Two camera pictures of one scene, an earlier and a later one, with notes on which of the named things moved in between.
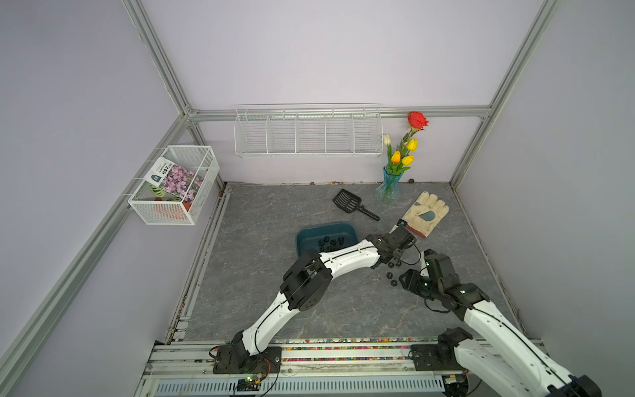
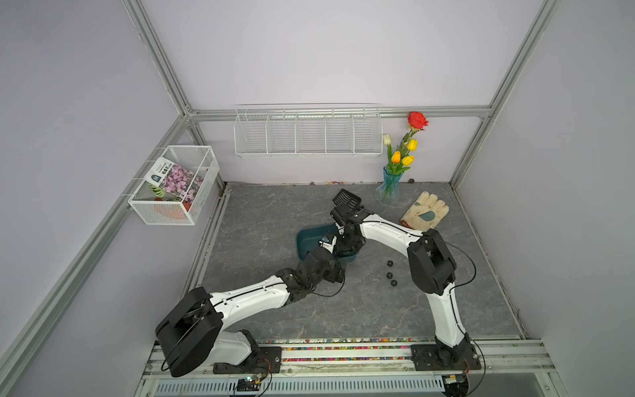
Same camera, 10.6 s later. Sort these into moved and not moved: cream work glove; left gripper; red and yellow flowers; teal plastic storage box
Moved: left gripper
Not moved: teal plastic storage box; cream work glove; red and yellow flowers
